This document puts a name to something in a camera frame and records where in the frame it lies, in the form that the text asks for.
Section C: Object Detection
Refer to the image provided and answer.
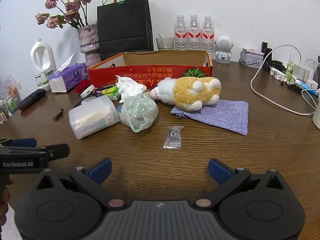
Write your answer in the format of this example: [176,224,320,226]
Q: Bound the green spray bottle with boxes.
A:
[286,53,296,82]

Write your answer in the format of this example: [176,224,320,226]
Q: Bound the red rose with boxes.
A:
[75,80,90,95]

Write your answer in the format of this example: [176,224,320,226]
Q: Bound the purple cloth pouch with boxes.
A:
[171,99,249,136]

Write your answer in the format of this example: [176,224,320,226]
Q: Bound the black paper bag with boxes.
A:
[97,0,154,62]

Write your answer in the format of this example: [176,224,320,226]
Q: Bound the green translucent plastic bag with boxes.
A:
[120,94,159,133]

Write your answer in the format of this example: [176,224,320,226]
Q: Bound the white detergent bottle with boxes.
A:
[30,39,57,92]

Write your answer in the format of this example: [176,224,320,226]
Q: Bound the pink and white stapler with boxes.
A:
[241,48,264,56]

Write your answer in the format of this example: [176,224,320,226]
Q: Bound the person's left hand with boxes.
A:
[0,179,14,228]

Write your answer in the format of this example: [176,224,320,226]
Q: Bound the white power strip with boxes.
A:
[270,64,320,90]

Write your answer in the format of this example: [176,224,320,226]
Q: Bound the purple marbled vase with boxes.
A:
[77,24,100,68]

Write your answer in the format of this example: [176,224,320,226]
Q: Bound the colourful small packets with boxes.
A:
[0,75,22,125]

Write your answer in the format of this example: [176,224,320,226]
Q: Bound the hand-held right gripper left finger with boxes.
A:
[37,158,125,211]

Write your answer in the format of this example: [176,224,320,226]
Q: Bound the dried pink flower bouquet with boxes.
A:
[35,0,93,29]

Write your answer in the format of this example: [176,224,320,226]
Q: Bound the orange cardboard box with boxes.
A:
[87,50,213,89]

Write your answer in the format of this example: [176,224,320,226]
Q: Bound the black oblong case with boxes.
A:
[17,89,47,111]

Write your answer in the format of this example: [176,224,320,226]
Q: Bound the small white box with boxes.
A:
[239,52,264,67]

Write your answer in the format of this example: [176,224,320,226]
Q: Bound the small clear plastic bag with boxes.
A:
[163,125,184,150]

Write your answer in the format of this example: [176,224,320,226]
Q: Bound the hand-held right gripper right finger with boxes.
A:
[195,158,284,211]

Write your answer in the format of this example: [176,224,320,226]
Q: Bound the black box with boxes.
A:
[261,41,273,70]

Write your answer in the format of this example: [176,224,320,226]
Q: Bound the glass cup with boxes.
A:
[156,37,175,50]

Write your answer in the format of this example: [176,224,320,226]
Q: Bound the white tissue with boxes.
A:
[115,75,147,103]

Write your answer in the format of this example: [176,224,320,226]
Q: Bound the white mug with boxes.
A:
[312,102,320,130]

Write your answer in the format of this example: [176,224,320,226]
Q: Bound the clear water bottle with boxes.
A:
[174,14,188,50]
[201,15,215,53]
[188,14,202,50]

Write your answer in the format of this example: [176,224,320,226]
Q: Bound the yellow and white plush toy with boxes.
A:
[150,77,222,112]

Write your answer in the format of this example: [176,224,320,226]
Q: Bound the white robot speaker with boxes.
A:
[214,35,234,62]

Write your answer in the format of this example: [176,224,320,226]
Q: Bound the purple tissue pack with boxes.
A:
[49,52,88,93]

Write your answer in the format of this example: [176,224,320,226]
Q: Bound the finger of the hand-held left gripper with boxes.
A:
[0,144,70,161]
[0,138,37,147]

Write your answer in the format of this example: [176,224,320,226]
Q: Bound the clutter of cables and tools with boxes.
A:
[251,45,318,117]

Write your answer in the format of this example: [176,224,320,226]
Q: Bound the white round case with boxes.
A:
[80,84,96,98]

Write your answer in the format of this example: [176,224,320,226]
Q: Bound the green packet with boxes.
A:
[99,85,120,101]

